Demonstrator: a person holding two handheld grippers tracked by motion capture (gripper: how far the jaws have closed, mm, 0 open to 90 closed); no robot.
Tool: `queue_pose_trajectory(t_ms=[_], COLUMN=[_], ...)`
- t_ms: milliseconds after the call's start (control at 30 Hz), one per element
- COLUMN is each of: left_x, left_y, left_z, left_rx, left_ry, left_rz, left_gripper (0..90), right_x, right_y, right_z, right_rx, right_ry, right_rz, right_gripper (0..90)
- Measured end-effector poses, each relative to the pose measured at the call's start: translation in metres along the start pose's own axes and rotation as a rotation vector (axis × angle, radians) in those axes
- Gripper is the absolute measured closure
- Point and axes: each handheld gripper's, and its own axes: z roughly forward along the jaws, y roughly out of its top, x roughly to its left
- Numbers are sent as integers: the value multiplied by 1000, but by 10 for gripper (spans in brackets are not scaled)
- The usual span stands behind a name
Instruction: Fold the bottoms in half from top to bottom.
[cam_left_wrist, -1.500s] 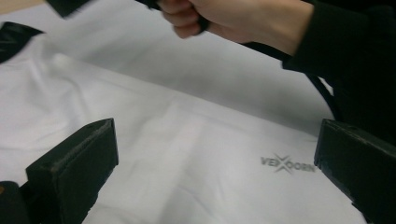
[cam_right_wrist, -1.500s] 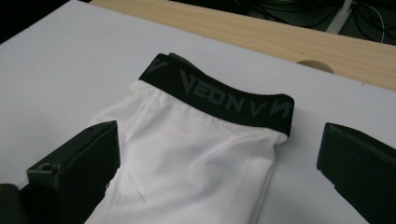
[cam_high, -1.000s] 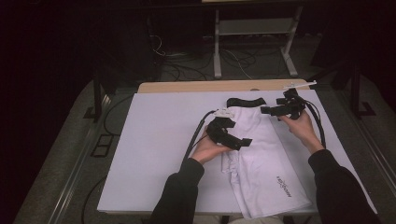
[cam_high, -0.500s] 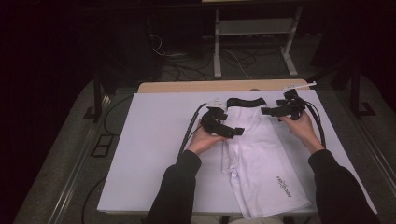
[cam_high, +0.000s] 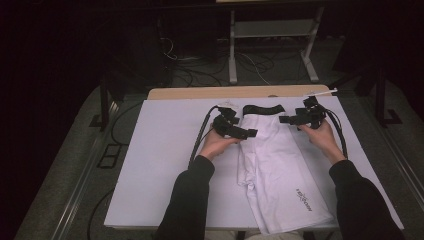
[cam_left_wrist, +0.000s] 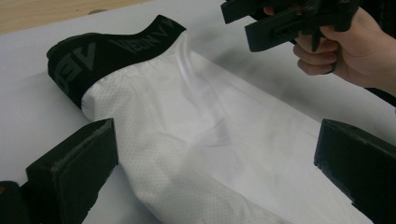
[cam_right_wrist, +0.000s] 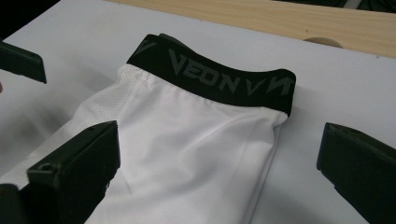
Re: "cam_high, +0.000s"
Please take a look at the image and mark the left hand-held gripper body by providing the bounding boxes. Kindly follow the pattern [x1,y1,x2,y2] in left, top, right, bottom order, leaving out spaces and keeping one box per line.
[212,101,240,138]

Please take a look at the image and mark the white shorts with black waistband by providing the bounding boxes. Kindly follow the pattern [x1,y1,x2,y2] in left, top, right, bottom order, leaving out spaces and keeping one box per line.
[236,104,335,235]

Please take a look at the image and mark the white board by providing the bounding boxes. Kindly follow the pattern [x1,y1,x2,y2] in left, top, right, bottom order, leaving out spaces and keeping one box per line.
[103,95,405,232]

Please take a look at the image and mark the person's right hand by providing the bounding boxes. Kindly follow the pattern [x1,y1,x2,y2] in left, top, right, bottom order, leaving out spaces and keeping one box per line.
[297,118,348,165]

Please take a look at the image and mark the person's left hand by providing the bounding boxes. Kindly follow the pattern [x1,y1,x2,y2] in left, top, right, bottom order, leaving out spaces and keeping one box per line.
[199,124,243,162]

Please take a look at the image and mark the white metal stand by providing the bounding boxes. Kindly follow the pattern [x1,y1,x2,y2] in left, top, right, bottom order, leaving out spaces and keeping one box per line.
[228,6,326,85]

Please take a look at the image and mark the wooden table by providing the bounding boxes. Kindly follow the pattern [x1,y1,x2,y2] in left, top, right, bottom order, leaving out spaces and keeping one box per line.
[147,84,333,101]

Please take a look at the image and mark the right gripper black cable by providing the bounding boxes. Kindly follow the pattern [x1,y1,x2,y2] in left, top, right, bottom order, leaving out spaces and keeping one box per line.
[324,108,349,159]

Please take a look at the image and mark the tangle of black floor cables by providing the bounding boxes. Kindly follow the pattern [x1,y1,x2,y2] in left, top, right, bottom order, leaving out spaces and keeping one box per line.
[171,54,231,88]

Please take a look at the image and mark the metal floor rail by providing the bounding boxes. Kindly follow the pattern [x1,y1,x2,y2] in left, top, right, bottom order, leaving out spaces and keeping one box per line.
[51,99,121,240]
[379,126,424,201]

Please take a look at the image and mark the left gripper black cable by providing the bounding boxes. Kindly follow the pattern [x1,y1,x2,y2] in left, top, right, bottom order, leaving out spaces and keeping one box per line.
[188,105,221,169]

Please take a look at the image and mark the black floor cable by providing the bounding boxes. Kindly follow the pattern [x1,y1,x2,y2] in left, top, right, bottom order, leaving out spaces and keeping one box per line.
[110,101,144,146]
[86,188,116,240]

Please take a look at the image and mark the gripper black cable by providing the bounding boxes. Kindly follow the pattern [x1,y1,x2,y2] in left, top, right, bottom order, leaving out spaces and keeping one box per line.
[188,105,221,169]
[324,108,349,159]

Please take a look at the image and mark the person's legs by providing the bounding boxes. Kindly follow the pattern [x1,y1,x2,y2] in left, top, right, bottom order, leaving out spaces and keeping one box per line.
[204,229,304,240]

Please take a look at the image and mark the black floor box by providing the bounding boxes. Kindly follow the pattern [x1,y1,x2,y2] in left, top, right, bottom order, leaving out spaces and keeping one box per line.
[96,143,124,170]

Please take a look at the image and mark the black metal stand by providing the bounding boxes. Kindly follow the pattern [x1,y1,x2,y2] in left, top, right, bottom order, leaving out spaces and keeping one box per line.
[375,66,403,128]
[89,78,118,132]

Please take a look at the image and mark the white floor cable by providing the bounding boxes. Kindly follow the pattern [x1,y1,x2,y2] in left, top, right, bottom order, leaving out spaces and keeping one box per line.
[238,52,272,86]

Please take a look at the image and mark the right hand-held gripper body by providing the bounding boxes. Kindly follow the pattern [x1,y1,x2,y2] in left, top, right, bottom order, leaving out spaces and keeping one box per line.
[291,87,338,130]

